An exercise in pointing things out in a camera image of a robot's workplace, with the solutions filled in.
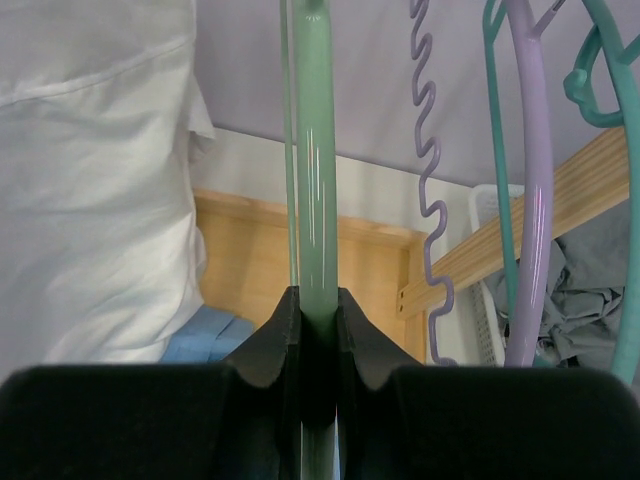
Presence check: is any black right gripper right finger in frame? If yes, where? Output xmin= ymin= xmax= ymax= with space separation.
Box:
xmin=336 ymin=290 xmax=639 ymax=479

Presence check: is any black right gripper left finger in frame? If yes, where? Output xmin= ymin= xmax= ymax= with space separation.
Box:
xmin=1 ymin=287 xmax=301 ymax=479

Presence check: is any blue shirt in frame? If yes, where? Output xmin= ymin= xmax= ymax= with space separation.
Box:
xmin=159 ymin=305 xmax=254 ymax=364

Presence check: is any grey shirt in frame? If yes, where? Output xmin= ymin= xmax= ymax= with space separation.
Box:
xmin=484 ymin=199 xmax=640 ymax=386

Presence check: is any purple plastic hanger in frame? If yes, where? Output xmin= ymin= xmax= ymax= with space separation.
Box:
xmin=408 ymin=0 xmax=569 ymax=369

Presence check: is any white shirt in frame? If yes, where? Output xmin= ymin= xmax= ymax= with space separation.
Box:
xmin=1 ymin=1 xmax=214 ymax=376

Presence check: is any wooden clothes rack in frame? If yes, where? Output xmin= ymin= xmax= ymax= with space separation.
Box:
xmin=191 ymin=124 xmax=631 ymax=365

